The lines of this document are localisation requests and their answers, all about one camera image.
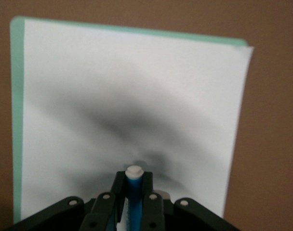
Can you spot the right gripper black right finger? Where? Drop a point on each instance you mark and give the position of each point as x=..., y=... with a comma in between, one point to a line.
x=180, y=216

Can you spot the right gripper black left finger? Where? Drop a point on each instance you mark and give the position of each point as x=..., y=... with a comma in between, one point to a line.
x=64, y=216

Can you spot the blue marker with white cap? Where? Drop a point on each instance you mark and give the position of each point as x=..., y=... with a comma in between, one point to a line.
x=134, y=192

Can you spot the mint green clipboard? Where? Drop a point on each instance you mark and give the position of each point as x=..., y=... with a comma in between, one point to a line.
x=16, y=96

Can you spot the white paper sheet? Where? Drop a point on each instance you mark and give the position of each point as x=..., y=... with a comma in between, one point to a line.
x=137, y=84

